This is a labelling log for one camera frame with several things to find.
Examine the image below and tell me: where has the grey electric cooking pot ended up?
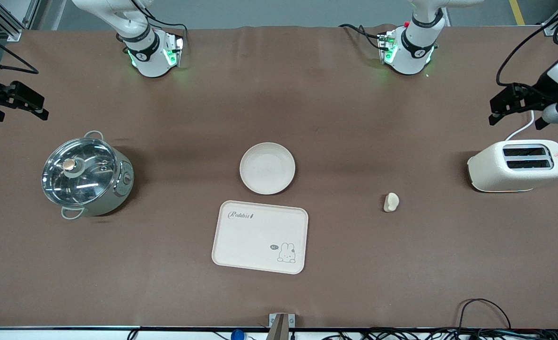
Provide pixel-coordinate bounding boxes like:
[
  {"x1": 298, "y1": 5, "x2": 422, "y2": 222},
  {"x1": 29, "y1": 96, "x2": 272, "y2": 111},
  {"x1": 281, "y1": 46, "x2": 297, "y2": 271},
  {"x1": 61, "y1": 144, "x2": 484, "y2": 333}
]
[{"x1": 43, "y1": 130, "x2": 135, "y2": 221}]

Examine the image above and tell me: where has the black looped cable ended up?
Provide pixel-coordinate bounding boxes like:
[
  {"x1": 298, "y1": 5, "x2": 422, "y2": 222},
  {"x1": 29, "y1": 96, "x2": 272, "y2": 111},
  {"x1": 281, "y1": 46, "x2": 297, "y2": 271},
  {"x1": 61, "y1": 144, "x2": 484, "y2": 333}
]
[{"x1": 458, "y1": 298, "x2": 512, "y2": 331}]

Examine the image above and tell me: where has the black left base cable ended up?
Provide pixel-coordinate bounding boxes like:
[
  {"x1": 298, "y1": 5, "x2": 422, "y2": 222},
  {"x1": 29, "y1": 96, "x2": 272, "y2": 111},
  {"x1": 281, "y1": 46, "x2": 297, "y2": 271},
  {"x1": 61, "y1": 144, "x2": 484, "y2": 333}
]
[{"x1": 339, "y1": 23, "x2": 384, "y2": 51}]

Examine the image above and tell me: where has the black right base cable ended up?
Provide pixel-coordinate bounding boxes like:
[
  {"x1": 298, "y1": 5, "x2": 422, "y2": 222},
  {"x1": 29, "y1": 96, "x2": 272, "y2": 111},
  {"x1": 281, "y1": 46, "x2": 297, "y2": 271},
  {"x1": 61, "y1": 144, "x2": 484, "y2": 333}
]
[{"x1": 127, "y1": 0, "x2": 189, "y2": 48}]

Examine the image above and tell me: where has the grey metal camera bracket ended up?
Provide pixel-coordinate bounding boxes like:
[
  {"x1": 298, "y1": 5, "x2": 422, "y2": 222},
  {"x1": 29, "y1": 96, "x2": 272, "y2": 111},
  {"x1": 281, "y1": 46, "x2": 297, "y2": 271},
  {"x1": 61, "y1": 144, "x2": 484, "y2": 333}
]
[{"x1": 268, "y1": 313, "x2": 295, "y2": 340}]

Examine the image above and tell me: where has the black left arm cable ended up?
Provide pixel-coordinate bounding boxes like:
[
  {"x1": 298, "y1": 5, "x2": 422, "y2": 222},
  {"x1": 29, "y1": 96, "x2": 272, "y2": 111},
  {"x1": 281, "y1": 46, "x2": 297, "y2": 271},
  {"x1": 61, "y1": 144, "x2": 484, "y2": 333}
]
[{"x1": 496, "y1": 0, "x2": 558, "y2": 87}]

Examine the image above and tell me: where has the white toaster power cable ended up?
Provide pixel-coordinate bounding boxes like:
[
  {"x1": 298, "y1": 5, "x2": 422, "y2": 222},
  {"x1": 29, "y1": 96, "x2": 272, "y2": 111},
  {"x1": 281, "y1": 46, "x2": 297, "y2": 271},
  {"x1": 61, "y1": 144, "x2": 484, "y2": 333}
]
[{"x1": 504, "y1": 111, "x2": 536, "y2": 142}]

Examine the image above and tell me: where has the brown table cover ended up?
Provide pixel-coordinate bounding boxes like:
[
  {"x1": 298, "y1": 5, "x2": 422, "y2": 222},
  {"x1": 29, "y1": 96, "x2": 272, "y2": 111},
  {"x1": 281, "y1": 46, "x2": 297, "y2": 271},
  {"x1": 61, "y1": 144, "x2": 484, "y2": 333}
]
[{"x1": 0, "y1": 24, "x2": 558, "y2": 329}]

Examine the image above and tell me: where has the glass pot lid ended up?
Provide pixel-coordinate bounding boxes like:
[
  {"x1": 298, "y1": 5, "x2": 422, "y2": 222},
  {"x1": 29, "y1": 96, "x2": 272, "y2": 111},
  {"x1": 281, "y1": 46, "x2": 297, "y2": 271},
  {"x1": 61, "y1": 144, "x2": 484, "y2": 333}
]
[{"x1": 41, "y1": 137, "x2": 119, "y2": 206}]

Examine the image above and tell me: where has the black base cable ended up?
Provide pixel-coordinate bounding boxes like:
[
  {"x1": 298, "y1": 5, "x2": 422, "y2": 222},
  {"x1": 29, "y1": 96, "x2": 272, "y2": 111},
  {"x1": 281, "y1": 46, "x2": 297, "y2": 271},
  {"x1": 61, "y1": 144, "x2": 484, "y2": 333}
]
[
  {"x1": 127, "y1": 0, "x2": 189, "y2": 48},
  {"x1": 339, "y1": 23, "x2": 384, "y2": 51}
]

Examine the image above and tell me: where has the black cable bundle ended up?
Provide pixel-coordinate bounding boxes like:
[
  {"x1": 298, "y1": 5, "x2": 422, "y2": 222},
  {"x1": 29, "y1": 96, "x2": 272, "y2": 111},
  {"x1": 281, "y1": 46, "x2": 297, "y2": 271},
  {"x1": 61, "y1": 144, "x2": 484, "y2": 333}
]
[{"x1": 325, "y1": 328, "x2": 558, "y2": 340}]

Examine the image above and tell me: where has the beige rabbit print tray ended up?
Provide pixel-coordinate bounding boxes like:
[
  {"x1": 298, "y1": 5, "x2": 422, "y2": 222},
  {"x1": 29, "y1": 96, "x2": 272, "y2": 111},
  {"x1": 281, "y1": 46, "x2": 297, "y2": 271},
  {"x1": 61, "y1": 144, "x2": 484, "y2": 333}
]
[{"x1": 211, "y1": 200, "x2": 309, "y2": 275}]

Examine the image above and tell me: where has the round beige plate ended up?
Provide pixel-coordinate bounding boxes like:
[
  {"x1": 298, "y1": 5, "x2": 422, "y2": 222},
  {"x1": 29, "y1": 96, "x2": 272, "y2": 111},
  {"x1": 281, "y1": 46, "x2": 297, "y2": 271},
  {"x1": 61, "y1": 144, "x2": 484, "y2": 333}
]
[{"x1": 239, "y1": 142, "x2": 296, "y2": 196}]

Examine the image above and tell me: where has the white two-slot toaster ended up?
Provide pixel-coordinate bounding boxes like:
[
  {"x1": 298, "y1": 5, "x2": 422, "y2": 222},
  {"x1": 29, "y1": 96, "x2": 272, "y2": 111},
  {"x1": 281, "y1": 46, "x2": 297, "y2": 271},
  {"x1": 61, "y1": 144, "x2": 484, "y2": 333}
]
[{"x1": 466, "y1": 138, "x2": 558, "y2": 193}]

